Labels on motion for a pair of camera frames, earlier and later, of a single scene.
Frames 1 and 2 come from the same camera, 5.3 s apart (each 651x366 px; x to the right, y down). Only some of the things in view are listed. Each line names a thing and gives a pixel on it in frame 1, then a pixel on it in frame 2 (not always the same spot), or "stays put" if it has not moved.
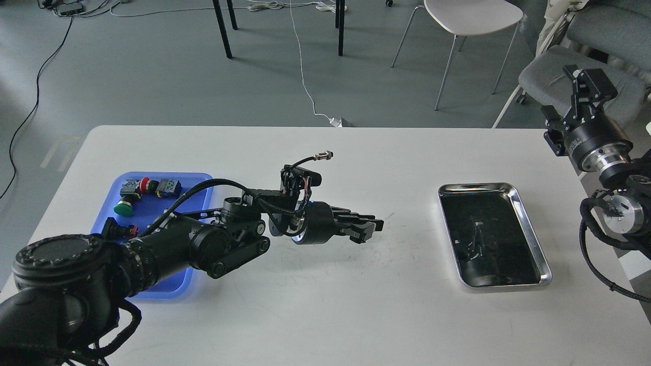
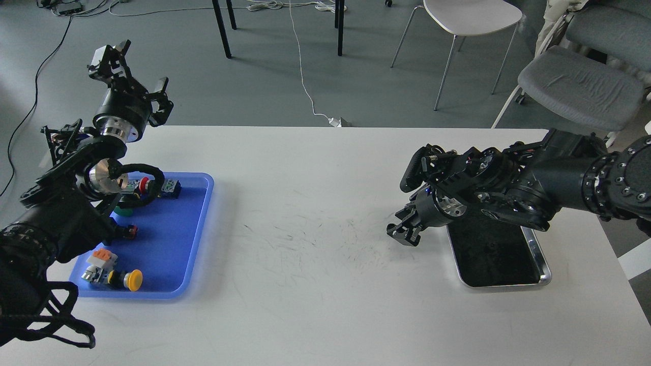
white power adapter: [336, 122] stays put
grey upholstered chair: [544, 81] stays put
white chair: [462, 18] stays put
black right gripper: [598, 144] to [430, 213]
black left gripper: [320, 225] to [127, 105]
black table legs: [339, 19] stays put
